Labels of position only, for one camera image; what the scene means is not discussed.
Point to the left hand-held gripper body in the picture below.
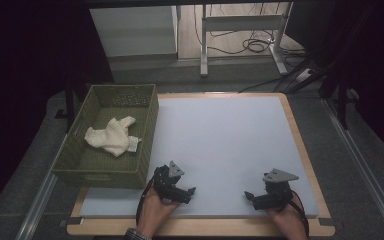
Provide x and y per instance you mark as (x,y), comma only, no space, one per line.
(166,181)

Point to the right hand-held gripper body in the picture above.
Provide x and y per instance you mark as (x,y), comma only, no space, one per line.
(277,190)

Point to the green woven basket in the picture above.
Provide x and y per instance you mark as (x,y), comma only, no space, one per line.
(113,156)

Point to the cream towel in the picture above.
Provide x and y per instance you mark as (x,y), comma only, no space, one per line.
(113,136)

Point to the person's right hand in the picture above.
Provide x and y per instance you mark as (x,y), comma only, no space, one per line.
(288,220)

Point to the person's left hand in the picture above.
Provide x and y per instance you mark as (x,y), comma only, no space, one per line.
(153,213)

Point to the white foam mat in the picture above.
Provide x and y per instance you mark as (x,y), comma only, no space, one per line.
(226,140)

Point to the black stand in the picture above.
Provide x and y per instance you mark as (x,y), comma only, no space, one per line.
(342,103)
(69,106)

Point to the white power strip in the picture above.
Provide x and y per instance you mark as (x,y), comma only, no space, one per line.
(304,75)

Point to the white cabinet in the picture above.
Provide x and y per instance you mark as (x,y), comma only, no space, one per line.
(136,31)

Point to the black corner bracket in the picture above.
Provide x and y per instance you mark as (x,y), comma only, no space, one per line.
(326,221)
(75,220)

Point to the aluminium rail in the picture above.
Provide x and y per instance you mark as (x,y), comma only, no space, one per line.
(363,166)
(36,203)

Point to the white desk frame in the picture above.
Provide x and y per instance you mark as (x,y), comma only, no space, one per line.
(241,23)

